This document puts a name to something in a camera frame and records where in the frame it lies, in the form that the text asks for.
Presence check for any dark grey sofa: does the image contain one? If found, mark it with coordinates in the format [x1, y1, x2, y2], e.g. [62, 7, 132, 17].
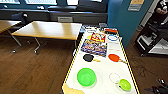
[0, 0, 109, 24]

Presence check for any red ping pong paddle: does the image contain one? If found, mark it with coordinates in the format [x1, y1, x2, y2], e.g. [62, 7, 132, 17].
[108, 53, 128, 64]

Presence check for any lime green bowl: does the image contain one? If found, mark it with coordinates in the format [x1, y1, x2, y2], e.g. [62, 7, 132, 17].
[118, 78, 133, 92]

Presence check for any black wheeled cart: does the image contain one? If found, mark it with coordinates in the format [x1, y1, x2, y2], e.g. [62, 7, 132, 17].
[134, 6, 168, 58]

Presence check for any bright green bowl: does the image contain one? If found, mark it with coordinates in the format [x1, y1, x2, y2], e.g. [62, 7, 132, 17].
[76, 67, 98, 88]

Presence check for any black chair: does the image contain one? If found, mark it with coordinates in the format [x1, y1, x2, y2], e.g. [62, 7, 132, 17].
[11, 12, 29, 24]

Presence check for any red flat item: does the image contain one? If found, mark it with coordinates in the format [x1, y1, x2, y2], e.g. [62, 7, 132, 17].
[104, 28, 118, 34]

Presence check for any colourful snack box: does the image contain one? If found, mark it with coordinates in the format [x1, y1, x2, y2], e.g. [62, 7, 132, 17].
[79, 39, 108, 57]

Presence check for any white plastic crate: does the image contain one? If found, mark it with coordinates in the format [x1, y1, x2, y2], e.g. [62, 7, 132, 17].
[137, 34, 151, 49]

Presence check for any red yellow game box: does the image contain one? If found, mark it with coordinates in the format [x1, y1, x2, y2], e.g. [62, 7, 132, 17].
[89, 32, 108, 43]

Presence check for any light wooden table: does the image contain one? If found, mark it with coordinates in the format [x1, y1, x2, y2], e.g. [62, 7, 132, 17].
[0, 19, 23, 54]

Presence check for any black ping pong paddle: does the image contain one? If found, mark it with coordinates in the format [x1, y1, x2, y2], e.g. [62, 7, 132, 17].
[82, 53, 101, 64]

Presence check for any light grey rectangular panel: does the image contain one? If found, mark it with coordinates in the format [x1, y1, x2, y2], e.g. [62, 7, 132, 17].
[57, 16, 74, 23]

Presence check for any white blue-rimmed bowl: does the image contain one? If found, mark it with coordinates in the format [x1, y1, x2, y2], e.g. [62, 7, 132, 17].
[107, 34, 120, 42]

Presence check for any long wooden table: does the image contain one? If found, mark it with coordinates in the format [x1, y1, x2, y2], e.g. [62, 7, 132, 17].
[11, 20, 83, 54]

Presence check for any yellow wall sign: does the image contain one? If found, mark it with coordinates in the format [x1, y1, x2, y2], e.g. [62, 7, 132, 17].
[128, 0, 145, 12]

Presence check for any thin black floor cable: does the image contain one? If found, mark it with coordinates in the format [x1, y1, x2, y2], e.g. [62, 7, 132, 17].
[128, 56, 158, 84]

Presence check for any grey clutter pile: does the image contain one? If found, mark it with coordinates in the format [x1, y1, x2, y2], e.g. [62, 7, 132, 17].
[98, 22, 109, 29]

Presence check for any bright window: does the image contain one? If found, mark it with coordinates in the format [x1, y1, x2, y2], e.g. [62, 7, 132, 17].
[66, 0, 79, 6]
[0, 0, 21, 5]
[24, 0, 58, 6]

